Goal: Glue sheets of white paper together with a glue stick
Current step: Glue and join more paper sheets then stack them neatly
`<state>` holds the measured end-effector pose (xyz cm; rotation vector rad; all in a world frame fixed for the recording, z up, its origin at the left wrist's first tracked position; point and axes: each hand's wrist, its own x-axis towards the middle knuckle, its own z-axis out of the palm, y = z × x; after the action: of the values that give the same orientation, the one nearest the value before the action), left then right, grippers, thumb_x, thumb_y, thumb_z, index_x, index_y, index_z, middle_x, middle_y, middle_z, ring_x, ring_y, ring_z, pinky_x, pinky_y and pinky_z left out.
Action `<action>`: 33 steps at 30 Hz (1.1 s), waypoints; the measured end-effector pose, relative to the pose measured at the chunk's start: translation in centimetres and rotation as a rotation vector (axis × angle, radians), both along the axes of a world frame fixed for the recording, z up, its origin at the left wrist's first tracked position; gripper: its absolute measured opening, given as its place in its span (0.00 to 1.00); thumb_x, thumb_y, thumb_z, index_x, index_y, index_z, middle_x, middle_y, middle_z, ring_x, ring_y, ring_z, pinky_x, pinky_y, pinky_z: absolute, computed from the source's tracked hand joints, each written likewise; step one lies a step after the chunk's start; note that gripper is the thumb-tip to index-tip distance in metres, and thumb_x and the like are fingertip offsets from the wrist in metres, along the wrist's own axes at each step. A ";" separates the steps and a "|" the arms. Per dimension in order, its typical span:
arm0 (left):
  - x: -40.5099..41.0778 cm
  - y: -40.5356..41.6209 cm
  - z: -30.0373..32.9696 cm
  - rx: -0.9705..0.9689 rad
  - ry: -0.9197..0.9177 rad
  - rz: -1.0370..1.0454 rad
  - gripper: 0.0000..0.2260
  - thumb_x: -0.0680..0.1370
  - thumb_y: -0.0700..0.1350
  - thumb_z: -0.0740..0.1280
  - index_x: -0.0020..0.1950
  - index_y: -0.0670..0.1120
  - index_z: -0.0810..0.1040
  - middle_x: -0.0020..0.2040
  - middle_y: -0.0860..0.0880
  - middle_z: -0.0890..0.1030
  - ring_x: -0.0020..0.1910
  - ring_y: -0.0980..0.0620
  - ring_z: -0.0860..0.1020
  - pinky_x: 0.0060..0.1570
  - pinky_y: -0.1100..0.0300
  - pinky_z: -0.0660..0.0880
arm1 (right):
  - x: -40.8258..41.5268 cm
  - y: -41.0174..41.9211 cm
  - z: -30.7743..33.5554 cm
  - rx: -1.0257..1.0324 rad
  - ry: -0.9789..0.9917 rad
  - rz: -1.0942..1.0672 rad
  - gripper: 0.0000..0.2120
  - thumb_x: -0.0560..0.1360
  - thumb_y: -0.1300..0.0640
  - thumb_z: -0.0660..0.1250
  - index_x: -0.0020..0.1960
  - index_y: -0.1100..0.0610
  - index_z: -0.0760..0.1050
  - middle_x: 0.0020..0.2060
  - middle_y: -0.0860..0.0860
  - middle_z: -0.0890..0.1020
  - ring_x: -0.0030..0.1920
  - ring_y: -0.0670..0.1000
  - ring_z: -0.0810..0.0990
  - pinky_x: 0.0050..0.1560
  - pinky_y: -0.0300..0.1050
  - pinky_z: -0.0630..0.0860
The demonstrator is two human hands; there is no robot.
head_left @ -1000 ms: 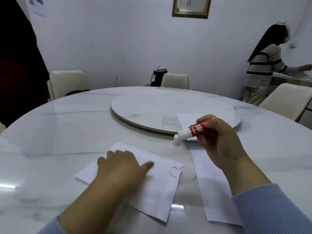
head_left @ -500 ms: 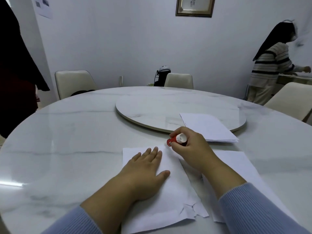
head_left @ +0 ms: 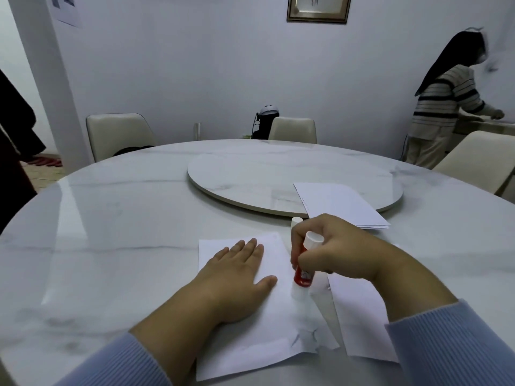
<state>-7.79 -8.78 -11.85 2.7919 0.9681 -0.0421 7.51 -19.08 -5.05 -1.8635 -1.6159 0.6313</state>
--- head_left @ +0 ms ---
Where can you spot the red white glue stick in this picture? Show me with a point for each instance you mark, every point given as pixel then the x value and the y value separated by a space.
pixel 301 277

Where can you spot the cream upholstered chair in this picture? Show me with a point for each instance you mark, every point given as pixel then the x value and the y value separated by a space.
pixel 116 134
pixel 479 158
pixel 292 131

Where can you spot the black cloth bundle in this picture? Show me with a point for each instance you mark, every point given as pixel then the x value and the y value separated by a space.
pixel 132 150

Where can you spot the printed wall notice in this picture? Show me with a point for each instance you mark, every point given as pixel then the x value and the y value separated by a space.
pixel 68 16

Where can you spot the stack of white papers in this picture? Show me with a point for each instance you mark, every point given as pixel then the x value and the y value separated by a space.
pixel 261 329
pixel 362 317

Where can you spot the white paper sheet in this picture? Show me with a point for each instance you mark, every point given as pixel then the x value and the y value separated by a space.
pixel 342 200

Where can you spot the person's right forearm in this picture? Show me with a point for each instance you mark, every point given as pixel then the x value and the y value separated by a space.
pixel 422 285

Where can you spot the clear plastic tube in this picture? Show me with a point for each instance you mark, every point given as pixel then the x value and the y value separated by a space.
pixel 197 131

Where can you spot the white headset device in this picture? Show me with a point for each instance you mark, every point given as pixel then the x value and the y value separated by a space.
pixel 268 109

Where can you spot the white glue stick cap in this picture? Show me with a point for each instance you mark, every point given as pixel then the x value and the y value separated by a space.
pixel 296 222

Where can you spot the person's left forearm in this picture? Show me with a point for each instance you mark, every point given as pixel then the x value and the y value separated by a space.
pixel 161 349

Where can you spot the beige sideboard cabinet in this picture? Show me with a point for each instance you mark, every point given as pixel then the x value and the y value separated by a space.
pixel 470 128

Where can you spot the round marble turntable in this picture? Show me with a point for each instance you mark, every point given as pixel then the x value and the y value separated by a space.
pixel 241 172

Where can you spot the person's left hand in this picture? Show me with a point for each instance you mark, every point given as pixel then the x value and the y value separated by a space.
pixel 233 281

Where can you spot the framed calligraphy picture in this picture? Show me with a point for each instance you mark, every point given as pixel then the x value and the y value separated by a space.
pixel 319 7

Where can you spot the red slippers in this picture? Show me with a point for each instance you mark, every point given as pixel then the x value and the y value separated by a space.
pixel 44 161

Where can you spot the person's right hand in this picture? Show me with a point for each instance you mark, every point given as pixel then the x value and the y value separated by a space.
pixel 350 249

